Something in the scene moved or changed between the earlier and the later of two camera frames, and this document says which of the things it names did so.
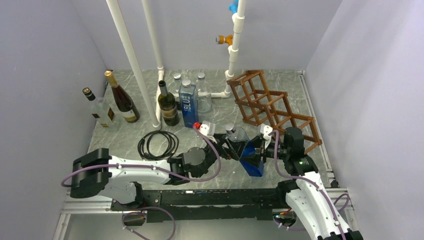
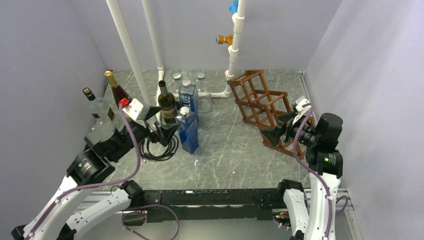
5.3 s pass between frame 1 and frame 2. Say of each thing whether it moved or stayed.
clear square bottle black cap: moved
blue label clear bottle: stayed
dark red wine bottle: stayed
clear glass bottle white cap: stayed
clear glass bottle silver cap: stayed
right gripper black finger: moved
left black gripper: moved
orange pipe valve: stayed
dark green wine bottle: stayed
